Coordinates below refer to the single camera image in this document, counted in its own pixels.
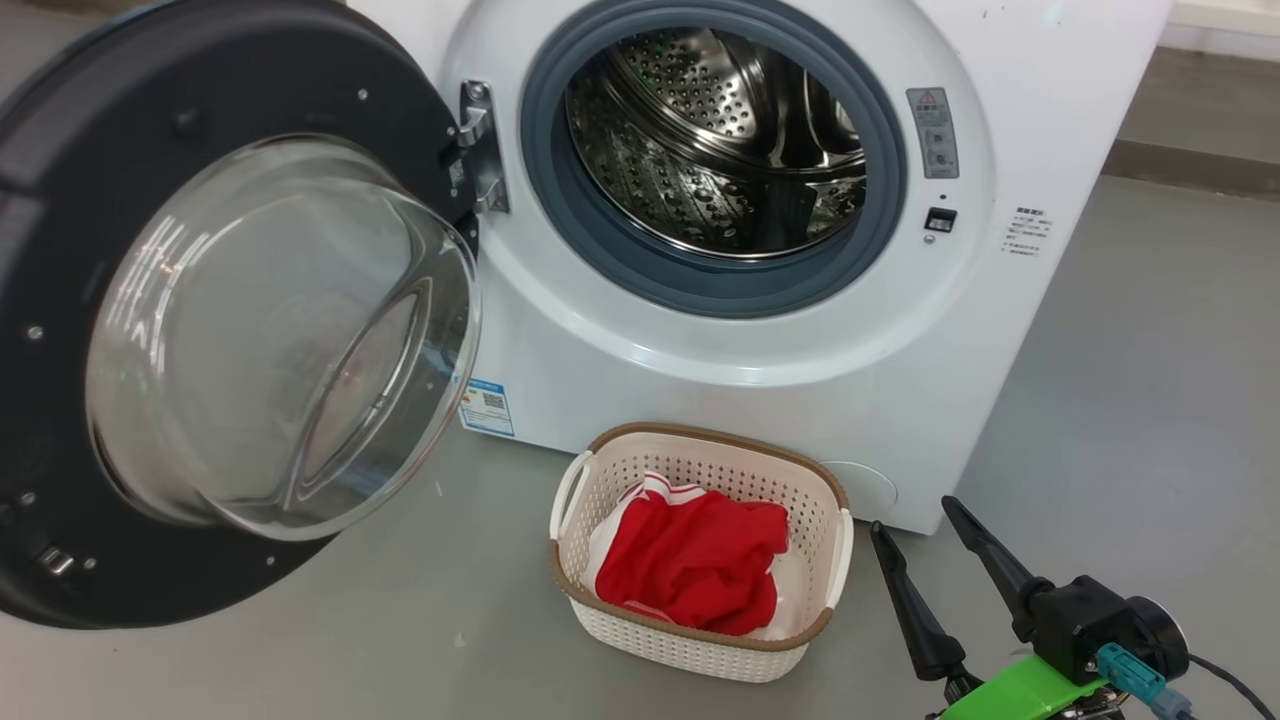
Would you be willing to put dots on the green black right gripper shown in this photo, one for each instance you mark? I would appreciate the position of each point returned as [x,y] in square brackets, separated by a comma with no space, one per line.
[1020,692]

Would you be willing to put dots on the metal door hinge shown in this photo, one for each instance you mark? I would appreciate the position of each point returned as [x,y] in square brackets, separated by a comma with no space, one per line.
[482,150]

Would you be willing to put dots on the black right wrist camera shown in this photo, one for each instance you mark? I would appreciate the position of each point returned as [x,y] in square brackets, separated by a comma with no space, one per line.
[1090,625]

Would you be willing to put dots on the white washing machine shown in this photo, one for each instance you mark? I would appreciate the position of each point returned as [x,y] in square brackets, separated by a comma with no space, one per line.
[760,390]

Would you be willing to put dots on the red white garment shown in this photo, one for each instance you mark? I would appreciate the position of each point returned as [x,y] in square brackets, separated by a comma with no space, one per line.
[700,560]

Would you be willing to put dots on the black door latch socket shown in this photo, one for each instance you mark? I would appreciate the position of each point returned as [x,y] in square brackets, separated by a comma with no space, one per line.
[940,222]

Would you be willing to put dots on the black round glass machine door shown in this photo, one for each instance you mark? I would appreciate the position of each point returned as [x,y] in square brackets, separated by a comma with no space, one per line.
[230,330]

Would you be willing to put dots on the cream perforated laundry basket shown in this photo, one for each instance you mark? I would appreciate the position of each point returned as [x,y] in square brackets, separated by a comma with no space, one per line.
[690,655]

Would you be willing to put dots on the small printed text sticker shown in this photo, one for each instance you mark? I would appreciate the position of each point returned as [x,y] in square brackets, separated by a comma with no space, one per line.
[1027,232]

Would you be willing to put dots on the grey warning sticker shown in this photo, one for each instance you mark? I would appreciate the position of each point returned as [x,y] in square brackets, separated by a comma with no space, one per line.
[933,132]

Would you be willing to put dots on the blue energy label sticker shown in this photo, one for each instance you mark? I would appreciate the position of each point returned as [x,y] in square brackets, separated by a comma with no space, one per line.
[487,408]

